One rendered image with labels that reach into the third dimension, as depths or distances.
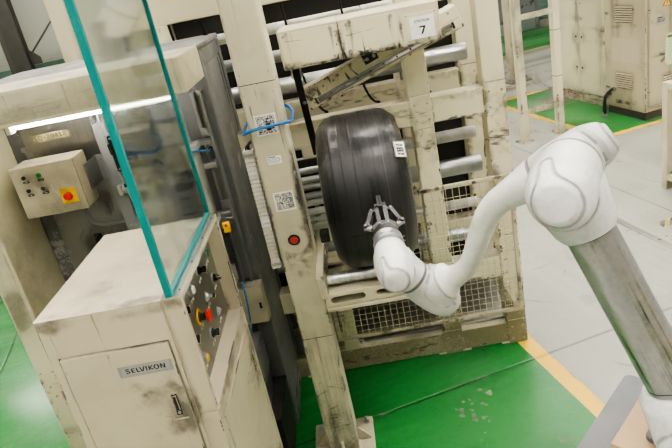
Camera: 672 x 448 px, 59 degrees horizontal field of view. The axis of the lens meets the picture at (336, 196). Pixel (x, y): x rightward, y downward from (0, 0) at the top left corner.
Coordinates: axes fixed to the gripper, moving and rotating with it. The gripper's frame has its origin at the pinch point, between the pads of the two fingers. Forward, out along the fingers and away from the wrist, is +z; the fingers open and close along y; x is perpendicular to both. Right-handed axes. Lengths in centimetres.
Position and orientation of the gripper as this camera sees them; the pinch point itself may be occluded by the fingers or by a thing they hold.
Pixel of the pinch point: (379, 204)
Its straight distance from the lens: 191.4
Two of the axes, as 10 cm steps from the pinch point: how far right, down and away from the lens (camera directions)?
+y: -9.8, 1.9, 0.5
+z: -0.5, -4.8, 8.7
